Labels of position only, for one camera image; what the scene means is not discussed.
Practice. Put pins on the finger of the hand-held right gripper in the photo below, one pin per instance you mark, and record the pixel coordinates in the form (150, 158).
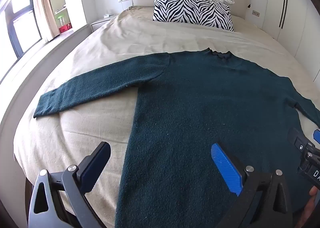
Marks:
(296, 138)
(317, 136)

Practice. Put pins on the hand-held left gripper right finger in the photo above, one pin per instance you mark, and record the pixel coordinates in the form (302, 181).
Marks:
(225, 170)

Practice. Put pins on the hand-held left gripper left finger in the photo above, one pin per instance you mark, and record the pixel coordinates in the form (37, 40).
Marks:
(98, 165)

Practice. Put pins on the dark green knit sweater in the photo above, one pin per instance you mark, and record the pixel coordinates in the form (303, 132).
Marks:
(187, 105)

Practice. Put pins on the person's right hand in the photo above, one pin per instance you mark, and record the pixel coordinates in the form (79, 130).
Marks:
(313, 205)

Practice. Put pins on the beige bed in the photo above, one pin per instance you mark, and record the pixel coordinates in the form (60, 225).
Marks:
(112, 47)

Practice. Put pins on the white wardrobe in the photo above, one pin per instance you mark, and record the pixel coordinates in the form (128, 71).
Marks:
(297, 17)

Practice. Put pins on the red box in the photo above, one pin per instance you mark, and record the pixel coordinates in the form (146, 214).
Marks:
(63, 30)

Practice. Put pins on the white nightstand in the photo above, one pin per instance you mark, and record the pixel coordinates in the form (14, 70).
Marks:
(100, 23)

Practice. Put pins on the black framed window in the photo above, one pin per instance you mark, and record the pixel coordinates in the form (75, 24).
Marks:
(22, 25)

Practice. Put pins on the zebra print pillow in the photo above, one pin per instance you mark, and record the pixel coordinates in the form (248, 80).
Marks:
(192, 10)

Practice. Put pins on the beige curtain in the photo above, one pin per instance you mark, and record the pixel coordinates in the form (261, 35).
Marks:
(42, 5)

